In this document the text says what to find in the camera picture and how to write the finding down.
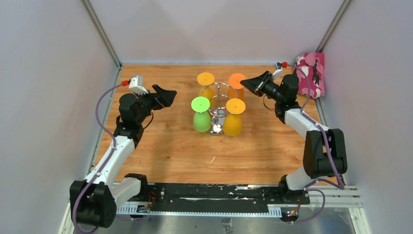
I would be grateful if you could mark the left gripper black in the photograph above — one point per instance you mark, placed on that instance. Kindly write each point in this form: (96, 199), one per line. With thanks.
(164, 97)

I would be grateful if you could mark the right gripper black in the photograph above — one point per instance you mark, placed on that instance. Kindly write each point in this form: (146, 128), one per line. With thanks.
(257, 84)

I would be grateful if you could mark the orange wine glass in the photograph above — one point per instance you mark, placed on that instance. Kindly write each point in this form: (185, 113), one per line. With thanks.
(236, 89)

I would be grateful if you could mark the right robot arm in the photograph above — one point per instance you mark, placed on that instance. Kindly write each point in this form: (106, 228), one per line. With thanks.
(324, 150)

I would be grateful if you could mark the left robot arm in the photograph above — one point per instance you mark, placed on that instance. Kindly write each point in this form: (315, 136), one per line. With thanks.
(95, 199)

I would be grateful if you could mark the chrome wine glass rack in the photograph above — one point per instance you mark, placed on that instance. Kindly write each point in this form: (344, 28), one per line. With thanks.
(219, 112)

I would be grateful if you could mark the green wine glass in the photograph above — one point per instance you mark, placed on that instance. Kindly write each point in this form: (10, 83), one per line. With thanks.
(201, 118)

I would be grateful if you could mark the yellow wine glass rear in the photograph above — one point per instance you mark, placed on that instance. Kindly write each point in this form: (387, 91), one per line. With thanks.
(205, 79)

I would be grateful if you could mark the yellow wine glass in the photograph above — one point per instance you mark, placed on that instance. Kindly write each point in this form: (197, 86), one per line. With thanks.
(205, 79)
(233, 121)

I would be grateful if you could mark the yellow wine glass front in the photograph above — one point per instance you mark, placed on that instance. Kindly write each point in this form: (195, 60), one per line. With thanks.
(233, 121)

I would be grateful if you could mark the pink camouflage cloth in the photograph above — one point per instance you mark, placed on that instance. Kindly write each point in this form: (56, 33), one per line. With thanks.
(312, 64)

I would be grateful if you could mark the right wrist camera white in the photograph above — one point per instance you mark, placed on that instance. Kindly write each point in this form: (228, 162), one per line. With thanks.
(278, 67)

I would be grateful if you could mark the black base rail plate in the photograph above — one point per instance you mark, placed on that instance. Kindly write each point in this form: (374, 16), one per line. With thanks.
(218, 198)

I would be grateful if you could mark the aluminium frame rail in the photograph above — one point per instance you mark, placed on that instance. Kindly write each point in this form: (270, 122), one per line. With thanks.
(326, 196)

